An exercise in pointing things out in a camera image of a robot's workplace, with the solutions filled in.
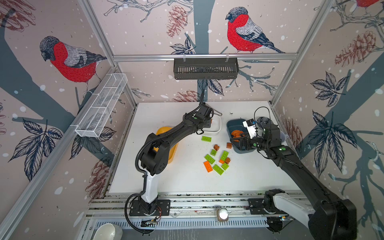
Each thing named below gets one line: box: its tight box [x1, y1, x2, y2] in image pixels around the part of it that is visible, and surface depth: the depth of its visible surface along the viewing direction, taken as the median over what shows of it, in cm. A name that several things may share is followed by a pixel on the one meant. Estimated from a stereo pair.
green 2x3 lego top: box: [201, 136, 212, 143], surface depth 102 cm
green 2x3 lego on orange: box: [220, 150, 229, 162], surface depth 92 cm
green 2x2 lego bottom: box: [221, 162, 230, 171], surface depth 89 cm
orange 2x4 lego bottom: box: [203, 161, 213, 173], surface depth 89 cm
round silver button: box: [217, 207, 229, 222], surface depth 64 cm
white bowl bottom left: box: [92, 223, 123, 240], surface depth 65 cm
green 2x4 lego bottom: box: [212, 164, 225, 176], surface depth 87 cm
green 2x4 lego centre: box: [204, 154, 216, 165], surface depth 92 cm
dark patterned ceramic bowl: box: [257, 116, 274, 127], surface depth 106 cm
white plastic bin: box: [202, 114, 222, 135], surface depth 108 cm
